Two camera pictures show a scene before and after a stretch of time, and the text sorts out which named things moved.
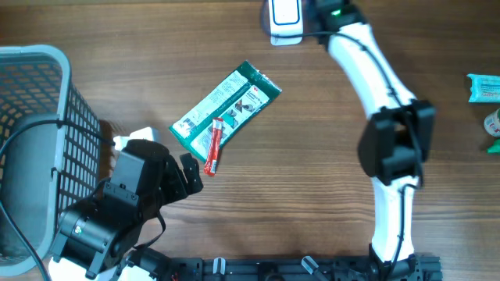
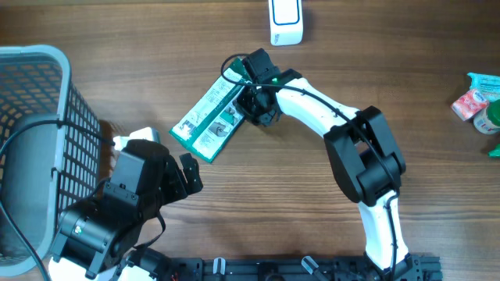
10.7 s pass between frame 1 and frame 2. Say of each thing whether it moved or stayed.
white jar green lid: moved
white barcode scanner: stayed
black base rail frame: stayed
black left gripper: stayed
